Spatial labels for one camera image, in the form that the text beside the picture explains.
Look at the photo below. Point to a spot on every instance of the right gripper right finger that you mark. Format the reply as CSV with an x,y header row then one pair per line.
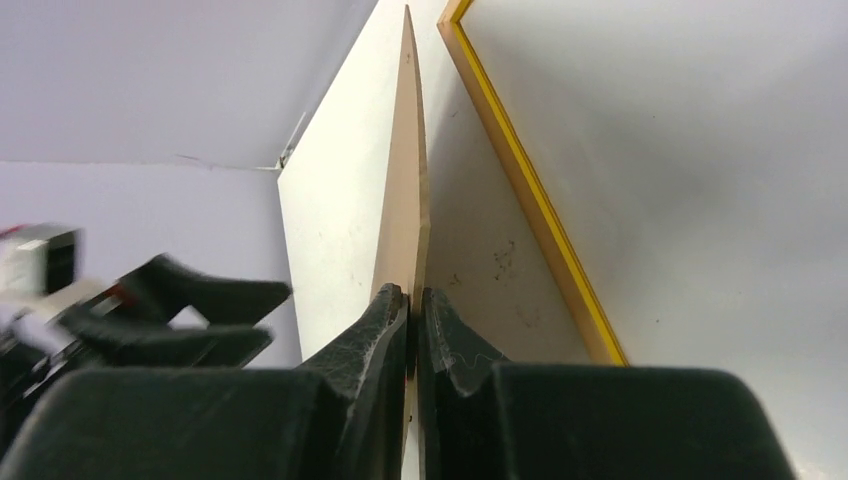
x,y
484,416

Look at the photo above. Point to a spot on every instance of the brown backing board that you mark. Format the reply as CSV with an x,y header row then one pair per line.
x,y
405,226

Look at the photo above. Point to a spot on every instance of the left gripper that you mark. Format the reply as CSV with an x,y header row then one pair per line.
x,y
39,345

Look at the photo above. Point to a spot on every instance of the yellow picture frame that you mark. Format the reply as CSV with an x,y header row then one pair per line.
x,y
596,332

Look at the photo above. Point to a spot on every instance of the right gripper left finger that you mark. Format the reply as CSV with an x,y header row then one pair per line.
x,y
339,415

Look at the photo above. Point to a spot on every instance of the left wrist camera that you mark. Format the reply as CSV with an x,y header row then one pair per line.
x,y
38,259

